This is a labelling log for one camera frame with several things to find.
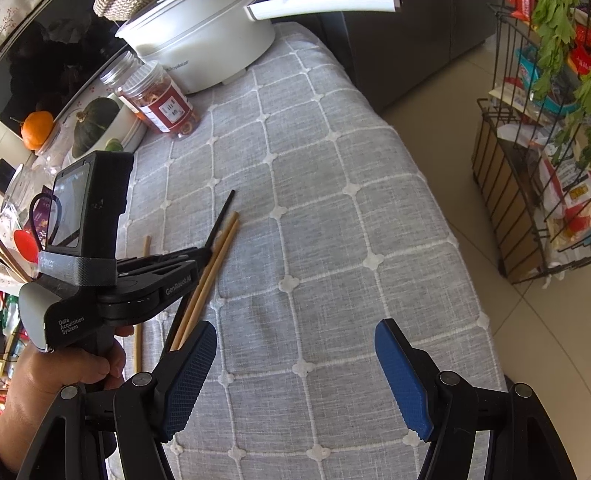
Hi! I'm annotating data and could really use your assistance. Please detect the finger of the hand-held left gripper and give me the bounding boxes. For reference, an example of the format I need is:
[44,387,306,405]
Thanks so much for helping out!
[117,247,216,276]
[99,260,201,325]

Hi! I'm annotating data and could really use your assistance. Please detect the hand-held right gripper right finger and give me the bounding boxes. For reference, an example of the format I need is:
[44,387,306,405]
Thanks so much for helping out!
[374,318,578,480]

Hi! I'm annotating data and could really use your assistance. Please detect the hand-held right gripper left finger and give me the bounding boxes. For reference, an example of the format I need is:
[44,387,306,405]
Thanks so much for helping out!
[16,320,218,480]

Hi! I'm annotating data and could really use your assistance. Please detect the pile of wooden chopsticks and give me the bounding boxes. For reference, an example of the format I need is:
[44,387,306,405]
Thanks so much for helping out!
[170,211,240,352]

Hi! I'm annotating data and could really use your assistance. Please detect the plain wooden chopstick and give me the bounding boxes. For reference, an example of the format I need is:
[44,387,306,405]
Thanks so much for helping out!
[175,218,242,352]
[134,235,151,374]

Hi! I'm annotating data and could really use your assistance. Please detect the black chopstick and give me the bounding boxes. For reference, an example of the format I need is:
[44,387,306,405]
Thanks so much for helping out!
[204,189,236,251]

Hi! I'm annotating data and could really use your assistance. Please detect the red plastic spoon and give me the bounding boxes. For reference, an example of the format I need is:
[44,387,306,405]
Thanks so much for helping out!
[14,229,40,265]

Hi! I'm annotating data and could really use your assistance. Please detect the bundle of wooden chopsticks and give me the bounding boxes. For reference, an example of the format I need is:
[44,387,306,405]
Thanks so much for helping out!
[0,242,31,284]

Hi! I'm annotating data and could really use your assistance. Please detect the person's left forearm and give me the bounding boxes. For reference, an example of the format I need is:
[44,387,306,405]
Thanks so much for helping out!
[0,398,58,468]

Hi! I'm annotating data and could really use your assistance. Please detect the person's left hand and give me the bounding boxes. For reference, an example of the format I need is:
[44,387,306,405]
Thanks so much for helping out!
[9,324,136,417]

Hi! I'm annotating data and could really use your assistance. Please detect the clear glass jar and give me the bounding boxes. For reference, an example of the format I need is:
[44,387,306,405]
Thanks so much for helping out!
[32,119,75,177]

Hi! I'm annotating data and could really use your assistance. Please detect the green pumpkin in bowl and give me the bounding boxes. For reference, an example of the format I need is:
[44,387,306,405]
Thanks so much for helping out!
[69,91,149,156]

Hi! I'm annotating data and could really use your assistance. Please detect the clear jar with purple label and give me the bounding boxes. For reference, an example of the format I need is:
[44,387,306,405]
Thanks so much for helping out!
[0,161,59,245]

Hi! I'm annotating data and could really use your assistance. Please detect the orange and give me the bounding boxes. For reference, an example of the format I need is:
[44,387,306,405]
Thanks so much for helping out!
[20,111,55,151]

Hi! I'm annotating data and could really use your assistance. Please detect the dried fruit jar red label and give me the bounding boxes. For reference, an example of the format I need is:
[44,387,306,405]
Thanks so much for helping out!
[123,60,202,140]

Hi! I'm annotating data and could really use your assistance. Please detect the spice jar with red contents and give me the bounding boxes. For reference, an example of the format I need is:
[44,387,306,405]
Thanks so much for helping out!
[99,50,140,99]

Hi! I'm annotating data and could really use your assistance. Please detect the grey checked tablecloth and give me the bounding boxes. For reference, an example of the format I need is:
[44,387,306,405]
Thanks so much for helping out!
[104,22,509,480]

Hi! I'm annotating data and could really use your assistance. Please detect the black microwave oven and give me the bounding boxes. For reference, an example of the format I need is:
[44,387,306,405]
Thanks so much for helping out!
[0,0,136,136]

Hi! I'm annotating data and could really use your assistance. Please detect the white electric pot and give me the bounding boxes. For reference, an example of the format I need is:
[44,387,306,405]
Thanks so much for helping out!
[115,0,400,96]

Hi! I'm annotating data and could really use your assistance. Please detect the woven basket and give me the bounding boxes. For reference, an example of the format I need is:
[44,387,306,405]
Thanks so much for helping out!
[92,0,140,17]

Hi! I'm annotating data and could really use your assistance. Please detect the floral microwave cover cloth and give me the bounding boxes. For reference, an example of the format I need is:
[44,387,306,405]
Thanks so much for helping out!
[0,0,38,36]

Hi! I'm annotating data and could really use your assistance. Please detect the white plastic bag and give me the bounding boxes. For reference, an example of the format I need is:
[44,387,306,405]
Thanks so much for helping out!
[538,138,591,253]

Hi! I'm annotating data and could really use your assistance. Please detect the grey refrigerator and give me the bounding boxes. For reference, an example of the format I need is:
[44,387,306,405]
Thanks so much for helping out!
[272,0,498,112]

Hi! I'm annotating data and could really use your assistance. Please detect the green leafy herbs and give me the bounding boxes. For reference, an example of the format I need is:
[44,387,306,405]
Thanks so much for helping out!
[530,0,591,172]

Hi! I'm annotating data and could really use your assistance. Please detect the red snack packets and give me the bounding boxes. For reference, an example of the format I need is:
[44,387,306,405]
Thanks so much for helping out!
[502,0,539,22]

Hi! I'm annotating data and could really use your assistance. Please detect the black wire rack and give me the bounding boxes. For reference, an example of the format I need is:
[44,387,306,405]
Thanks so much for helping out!
[471,0,591,285]

